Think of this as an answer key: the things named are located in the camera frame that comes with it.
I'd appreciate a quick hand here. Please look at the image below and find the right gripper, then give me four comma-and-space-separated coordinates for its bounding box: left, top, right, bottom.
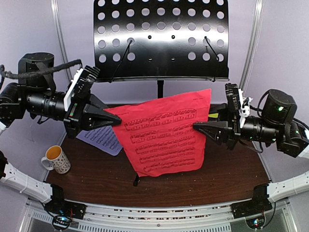
193, 103, 281, 152

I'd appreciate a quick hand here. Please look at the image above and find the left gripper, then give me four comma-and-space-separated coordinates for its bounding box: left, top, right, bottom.
24, 88, 122, 140

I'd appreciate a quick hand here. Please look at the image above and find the white sheet music page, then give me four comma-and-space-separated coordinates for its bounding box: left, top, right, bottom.
76, 126, 123, 156

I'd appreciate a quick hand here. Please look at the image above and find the red sheet music page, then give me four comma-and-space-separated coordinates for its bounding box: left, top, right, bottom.
106, 89, 211, 177

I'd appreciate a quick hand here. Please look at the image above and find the black music stand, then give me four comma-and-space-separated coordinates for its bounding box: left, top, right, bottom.
93, 0, 230, 187

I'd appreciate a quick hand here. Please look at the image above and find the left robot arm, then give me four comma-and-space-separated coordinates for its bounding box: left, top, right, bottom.
0, 52, 122, 139

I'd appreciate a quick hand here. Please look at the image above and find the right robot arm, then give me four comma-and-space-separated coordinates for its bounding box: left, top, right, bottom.
193, 85, 309, 159

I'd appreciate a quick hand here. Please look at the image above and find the yellow-green bowl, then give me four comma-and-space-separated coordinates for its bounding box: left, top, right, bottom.
208, 113, 219, 118

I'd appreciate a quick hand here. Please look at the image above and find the patterned white mug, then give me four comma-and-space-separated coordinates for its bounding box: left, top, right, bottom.
41, 145, 71, 174

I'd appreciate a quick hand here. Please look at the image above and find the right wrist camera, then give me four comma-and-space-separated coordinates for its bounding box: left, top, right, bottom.
225, 83, 253, 117

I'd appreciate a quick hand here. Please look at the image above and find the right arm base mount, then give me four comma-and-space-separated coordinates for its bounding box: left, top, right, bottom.
230, 184, 273, 231

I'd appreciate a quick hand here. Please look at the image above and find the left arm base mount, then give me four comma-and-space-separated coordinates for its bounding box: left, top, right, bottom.
42, 184, 86, 231

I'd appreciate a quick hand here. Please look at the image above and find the left aluminium corner post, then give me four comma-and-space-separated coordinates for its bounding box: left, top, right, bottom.
50, 0, 73, 83

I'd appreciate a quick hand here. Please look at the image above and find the aluminium front frame rail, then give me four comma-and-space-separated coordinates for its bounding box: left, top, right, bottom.
24, 190, 293, 232

